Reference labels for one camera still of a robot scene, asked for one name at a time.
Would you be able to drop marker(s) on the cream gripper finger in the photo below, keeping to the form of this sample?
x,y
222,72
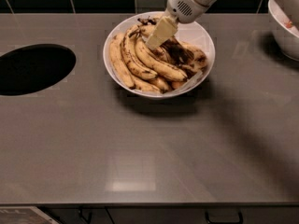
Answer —
x,y
165,28

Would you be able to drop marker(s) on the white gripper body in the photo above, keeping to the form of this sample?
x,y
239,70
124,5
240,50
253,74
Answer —
x,y
184,6

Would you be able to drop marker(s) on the dark spotted banana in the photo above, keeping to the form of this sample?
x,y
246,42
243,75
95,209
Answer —
x,y
176,53

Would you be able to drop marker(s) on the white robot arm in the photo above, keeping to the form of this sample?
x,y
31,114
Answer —
x,y
290,8

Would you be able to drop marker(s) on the small inner banana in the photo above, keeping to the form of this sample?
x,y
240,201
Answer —
x,y
161,54

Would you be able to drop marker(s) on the white bowl with bananas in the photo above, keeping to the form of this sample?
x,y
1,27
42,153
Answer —
x,y
179,65

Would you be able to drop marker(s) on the middle long yellow banana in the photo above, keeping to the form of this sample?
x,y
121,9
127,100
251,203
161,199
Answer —
x,y
164,69

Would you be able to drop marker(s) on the right spotted yellow banana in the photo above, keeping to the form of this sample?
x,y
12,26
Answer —
x,y
198,60

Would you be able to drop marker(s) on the leftmost yellow banana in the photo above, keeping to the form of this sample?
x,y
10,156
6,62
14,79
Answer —
x,y
117,61

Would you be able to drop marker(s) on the bottom small yellow banana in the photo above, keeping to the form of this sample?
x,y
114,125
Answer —
x,y
156,85

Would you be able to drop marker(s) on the red food in bowl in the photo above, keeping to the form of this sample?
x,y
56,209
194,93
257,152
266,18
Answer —
x,y
288,24

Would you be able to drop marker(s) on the white bowl at right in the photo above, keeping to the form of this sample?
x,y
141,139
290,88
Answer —
x,y
287,39

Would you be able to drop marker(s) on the dark oval counter hole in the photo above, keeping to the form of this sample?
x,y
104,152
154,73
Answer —
x,y
34,68

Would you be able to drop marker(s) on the black drawer handle right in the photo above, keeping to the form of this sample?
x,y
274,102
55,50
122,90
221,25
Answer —
x,y
223,218

